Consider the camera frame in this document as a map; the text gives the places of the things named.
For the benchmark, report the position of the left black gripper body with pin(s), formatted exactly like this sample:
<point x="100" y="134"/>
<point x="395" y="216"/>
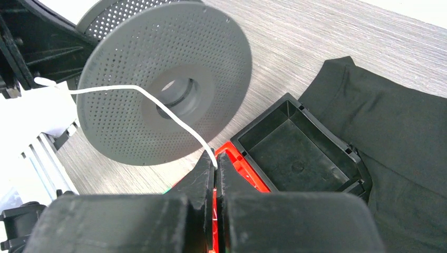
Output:
<point x="38" y="42"/>

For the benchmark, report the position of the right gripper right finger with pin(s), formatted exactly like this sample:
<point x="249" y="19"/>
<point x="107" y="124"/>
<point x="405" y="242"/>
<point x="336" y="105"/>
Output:
<point x="252" y="221"/>

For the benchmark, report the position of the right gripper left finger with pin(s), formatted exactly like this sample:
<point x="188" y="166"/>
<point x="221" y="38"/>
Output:
<point x="177" y="221"/>

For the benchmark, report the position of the grey perforated cable spool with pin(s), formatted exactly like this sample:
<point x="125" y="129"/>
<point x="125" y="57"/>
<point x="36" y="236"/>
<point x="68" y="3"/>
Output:
<point x="192" y="57"/>

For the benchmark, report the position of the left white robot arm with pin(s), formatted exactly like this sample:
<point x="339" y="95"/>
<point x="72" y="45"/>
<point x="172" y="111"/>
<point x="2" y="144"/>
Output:
<point x="40" y="160"/>

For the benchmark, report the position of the red plastic bin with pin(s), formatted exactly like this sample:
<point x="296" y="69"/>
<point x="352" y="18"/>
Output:
<point x="241" y="167"/>

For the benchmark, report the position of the black plastic bin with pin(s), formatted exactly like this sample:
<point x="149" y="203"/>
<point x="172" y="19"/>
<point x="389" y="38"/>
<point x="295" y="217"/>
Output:
<point x="290" y="150"/>

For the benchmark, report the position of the black cloth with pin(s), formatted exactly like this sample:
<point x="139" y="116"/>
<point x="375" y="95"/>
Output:
<point x="400" y="134"/>

